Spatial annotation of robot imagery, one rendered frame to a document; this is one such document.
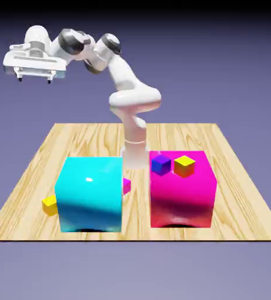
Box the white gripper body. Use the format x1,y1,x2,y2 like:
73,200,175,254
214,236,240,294
2,50,67,80

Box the small yellow cube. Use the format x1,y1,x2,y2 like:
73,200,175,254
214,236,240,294
173,155,196,179
41,194,58,217

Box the small purple cube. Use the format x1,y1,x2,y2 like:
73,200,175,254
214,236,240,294
151,154,172,176

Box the large cyan box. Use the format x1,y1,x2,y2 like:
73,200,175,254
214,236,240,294
54,156,123,233

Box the large magenta box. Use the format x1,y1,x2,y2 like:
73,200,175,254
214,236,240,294
149,150,218,229

